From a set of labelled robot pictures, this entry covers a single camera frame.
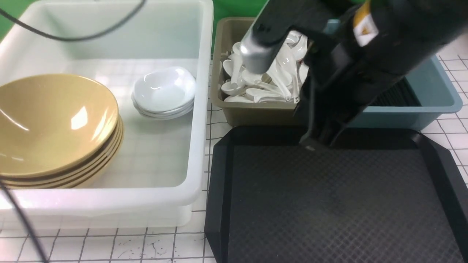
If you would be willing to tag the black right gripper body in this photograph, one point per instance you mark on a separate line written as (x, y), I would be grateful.
(333, 93)

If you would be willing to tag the white sauce dish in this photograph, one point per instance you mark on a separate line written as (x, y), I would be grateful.
(165, 89)

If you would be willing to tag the tan noodle bowl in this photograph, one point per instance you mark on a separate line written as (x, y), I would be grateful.
(51, 122)

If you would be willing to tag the white ceramic soup spoon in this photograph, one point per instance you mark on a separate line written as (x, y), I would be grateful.
(281, 78)

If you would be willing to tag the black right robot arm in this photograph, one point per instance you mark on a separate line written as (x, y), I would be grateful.
(437, 21)

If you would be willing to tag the stacked tan bowl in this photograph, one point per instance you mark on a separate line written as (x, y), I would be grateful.
(102, 171)
(108, 157)
(77, 168)

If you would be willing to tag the top stacked tan bowl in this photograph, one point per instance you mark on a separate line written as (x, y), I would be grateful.
(77, 168)

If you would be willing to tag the black chopsticks bundle in bin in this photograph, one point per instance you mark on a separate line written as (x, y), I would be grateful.
(399, 95)

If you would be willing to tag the blue plastic chopstick bin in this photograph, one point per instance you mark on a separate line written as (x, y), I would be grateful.
(431, 95)

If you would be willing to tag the white spoon left bin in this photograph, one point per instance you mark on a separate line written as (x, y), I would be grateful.
(236, 79)

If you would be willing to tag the black textured serving tray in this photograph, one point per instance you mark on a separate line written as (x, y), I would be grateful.
(379, 196)

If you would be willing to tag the olive brown spoon bin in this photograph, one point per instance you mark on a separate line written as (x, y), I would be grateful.
(229, 31)

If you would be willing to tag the lower stacked white dish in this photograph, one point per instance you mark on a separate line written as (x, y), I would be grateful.
(164, 116)

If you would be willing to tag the stacked white dish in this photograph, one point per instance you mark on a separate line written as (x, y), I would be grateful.
(164, 116)
(170, 111)

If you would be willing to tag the top stacked white dish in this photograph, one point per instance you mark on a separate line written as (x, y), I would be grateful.
(170, 111)

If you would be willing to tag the large translucent white plastic tub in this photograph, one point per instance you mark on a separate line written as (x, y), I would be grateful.
(156, 176)

